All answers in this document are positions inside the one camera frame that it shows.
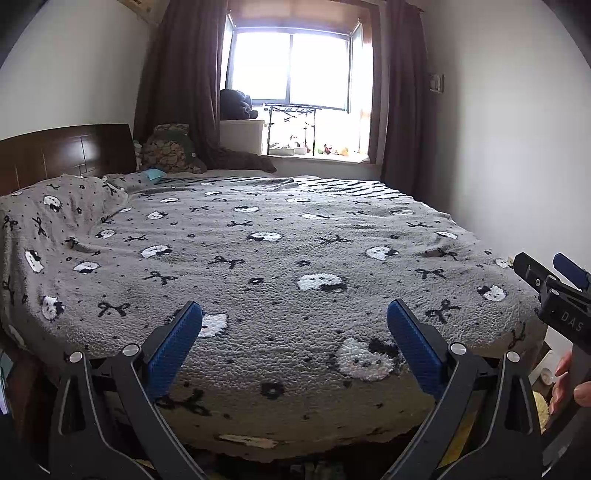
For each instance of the small toy figures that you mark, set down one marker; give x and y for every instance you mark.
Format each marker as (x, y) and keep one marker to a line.
(334, 150)

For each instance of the dark brown curtain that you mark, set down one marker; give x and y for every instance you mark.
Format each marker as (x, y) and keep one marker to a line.
(406, 92)
(184, 69)

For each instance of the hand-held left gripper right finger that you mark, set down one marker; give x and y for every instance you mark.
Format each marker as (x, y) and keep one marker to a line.
(413, 350)

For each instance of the dark cloth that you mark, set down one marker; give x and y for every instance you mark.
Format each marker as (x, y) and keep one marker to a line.
(244, 161)

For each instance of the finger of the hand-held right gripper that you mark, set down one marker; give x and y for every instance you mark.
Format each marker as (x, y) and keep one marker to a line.
(531, 272)
(571, 270)

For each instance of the yellow fluffy cloth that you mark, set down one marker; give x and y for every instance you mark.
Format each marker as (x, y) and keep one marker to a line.
(540, 408)

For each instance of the metal drying rack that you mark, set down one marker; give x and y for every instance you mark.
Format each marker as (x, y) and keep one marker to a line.
(293, 110)

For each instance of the black striped bed sheet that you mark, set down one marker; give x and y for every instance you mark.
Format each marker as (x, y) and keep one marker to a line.
(351, 187)

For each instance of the patterned brown cushion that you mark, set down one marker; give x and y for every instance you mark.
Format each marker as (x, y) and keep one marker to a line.
(171, 150)

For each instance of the air conditioner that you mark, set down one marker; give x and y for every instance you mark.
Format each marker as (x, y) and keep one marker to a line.
(138, 5)

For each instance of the white wall switch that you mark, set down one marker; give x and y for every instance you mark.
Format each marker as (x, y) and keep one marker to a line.
(436, 82)

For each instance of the grey printed blanket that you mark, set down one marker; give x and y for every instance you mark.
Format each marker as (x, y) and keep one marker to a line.
(277, 258)

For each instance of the brown wooden headboard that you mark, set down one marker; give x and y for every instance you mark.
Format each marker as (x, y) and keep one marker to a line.
(60, 152)

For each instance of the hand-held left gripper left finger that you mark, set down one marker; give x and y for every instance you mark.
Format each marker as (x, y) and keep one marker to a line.
(178, 350)

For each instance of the white tray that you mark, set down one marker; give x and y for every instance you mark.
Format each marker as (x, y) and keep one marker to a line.
(286, 151)

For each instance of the window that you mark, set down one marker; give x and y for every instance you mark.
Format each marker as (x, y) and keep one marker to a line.
(314, 64)

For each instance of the white storage box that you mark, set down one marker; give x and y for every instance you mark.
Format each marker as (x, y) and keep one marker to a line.
(242, 136)

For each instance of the dark bag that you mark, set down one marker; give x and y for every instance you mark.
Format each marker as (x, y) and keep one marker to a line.
(236, 104)

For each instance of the person's right hand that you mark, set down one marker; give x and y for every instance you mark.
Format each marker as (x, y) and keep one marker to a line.
(561, 383)

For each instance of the small teal item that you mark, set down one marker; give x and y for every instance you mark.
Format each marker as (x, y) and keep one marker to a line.
(154, 174)

